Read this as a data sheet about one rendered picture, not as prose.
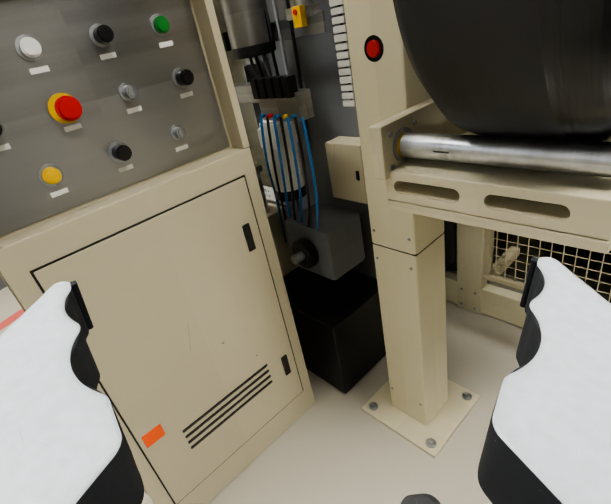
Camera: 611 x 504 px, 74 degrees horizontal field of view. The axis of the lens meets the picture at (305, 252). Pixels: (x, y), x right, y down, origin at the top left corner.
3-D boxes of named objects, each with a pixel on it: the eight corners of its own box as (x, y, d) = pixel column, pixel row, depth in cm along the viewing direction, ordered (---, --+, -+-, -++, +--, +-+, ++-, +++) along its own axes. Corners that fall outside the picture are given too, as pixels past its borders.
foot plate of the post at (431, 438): (361, 410, 133) (360, 405, 132) (408, 361, 147) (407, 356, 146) (434, 458, 115) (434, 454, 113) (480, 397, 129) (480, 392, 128)
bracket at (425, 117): (373, 179, 76) (367, 126, 71) (476, 119, 97) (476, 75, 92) (388, 181, 74) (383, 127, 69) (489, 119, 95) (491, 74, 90)
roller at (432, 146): (394, 160, 75) (392, 135, 73) (408, 152, 77) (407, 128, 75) (626, 184, 51) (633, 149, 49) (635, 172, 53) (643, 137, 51)
